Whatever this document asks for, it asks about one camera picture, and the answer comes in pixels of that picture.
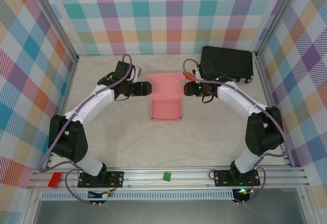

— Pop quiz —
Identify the pink paper box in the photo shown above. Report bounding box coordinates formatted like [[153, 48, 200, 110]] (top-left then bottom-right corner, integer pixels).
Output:
[[145, 72, 185, 121]]

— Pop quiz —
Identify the black carrying case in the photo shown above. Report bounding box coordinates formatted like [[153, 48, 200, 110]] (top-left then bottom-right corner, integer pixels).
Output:
[[200, 46, 254, 84]]

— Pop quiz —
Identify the red toy brick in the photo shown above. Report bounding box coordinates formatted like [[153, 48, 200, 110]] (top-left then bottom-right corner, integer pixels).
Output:
[[48, 172, 63, 189]]

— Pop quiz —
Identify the grey metal shelf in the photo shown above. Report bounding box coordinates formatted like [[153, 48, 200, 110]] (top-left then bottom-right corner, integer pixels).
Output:
[[33, 199, 307, 224]]

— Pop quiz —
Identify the aluminium table side rail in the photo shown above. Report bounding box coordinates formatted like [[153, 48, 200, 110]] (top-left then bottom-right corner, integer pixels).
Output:
[[43, 54, 80, 170], [254, 52, 292, 168]]

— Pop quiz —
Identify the aluminium mounting rail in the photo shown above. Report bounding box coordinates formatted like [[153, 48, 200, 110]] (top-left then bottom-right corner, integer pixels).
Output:
[[27, 166, 310, 191]]

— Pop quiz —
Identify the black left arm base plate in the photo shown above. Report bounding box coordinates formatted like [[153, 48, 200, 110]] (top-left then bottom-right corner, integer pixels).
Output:
[[77, 170, 125, 189]]

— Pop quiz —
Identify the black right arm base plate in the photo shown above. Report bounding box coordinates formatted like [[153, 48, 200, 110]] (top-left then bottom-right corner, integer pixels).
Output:
[[213, 169, 261, 188]]

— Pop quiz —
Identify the aluminium frame post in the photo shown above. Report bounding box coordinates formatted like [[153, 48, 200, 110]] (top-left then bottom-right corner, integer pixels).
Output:
[[254, 0, 300, 59], [30, 0, 79, 61]]

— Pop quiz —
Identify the slotted grey cable duct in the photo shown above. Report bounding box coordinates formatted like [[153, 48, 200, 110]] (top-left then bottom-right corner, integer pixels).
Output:
[[40, 189, 235, 201]]

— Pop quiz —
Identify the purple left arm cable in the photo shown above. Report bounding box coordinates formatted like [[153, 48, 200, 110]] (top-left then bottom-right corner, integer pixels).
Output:
[[38, 54, 135, 205]]

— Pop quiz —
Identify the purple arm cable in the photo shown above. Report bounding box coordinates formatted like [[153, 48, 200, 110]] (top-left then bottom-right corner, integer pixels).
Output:
[[183, 58, 288, 206], [38, 54, 135, 205]]

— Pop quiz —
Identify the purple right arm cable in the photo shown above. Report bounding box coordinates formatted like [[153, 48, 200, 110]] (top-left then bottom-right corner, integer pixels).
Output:
[[183, 58, 288, 206]]

